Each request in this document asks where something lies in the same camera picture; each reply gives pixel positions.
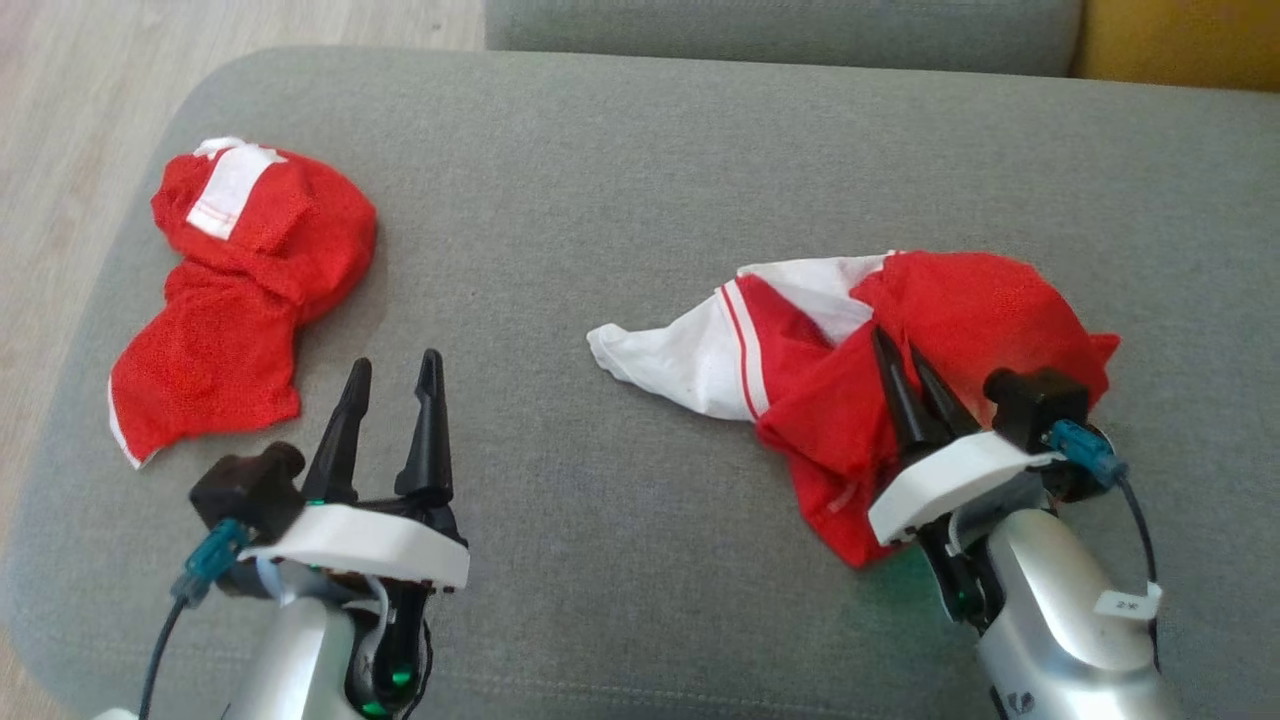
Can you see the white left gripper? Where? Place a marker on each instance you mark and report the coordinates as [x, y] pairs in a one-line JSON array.
[[370, 545]]

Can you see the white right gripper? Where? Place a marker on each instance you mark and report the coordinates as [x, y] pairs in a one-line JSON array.
[[950, 480]]

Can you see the red basketball jersey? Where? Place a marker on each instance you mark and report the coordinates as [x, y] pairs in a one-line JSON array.
[[960, 300]]

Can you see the red basketball shorts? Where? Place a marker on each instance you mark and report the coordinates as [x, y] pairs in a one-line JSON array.
[[230, 340]]

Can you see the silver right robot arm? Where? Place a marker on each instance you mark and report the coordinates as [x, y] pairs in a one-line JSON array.
[[1060, 620]]

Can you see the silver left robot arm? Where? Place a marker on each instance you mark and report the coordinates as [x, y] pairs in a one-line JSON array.
[[290, 660]]

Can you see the grey sofa seat cushion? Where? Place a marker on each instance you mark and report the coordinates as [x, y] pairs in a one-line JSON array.
[[620, 180]]

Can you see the grey sofa back cushion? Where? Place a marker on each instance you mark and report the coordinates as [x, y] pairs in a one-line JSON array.
[[780, 30]]

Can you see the yellow cushion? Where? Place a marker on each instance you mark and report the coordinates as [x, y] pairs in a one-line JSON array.
[[1180, 40]]

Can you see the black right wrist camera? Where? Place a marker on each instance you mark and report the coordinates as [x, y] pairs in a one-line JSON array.
[[1035, 405]]

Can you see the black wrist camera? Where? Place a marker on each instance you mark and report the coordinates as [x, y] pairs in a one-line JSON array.
[[1035, 405], [245, 490]]

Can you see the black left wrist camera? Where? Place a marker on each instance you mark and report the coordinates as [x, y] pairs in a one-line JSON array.
[[245, 490]]

